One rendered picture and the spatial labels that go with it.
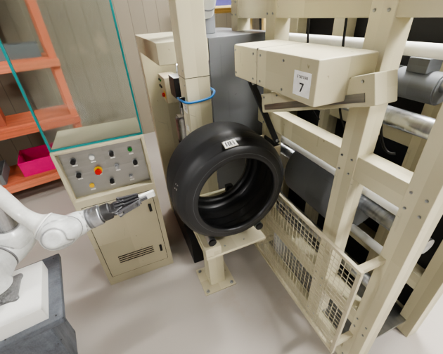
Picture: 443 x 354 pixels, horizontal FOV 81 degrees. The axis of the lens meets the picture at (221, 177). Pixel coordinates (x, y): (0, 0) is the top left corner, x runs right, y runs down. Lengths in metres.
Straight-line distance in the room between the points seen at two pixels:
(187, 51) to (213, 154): 0.52
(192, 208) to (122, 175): 0.88
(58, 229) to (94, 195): 0.95
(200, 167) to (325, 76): 0.56
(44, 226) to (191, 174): 0.55
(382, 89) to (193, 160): 0.71
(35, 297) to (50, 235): 0.73
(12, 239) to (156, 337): 1.14
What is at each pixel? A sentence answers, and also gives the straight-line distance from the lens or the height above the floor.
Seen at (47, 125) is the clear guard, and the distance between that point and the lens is 1.79.
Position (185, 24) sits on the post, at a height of 1.88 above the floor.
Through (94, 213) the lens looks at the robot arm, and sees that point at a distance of 1.22.
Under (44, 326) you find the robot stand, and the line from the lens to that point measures 1.73.
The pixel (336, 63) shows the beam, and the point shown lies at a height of 1.77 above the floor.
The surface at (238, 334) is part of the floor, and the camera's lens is 2.13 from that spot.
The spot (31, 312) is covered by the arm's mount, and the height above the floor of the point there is 0.74.
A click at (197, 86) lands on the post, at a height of 1.61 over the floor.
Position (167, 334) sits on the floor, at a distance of 2.20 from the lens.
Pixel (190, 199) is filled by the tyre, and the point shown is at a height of 1.24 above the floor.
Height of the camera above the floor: 1.92
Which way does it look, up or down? 33 degrees down
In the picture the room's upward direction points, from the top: 4 degrees counter-clockwise
